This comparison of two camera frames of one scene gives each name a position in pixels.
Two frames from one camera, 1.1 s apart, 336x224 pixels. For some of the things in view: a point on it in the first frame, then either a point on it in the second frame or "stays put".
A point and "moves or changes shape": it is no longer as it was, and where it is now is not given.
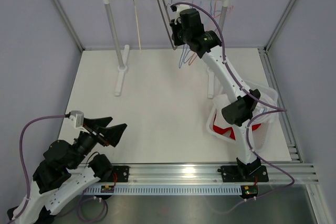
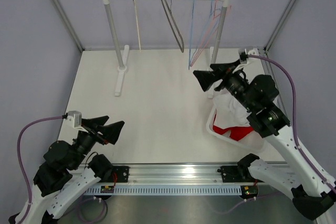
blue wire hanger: x=183 y=45 -> x=189 y=61
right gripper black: x=175 y=28 -> x=207 y=78
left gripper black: x=111 y=134 stays put
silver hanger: x=175 y=48 moves or changes shape
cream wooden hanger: x=137 y=22 stays put
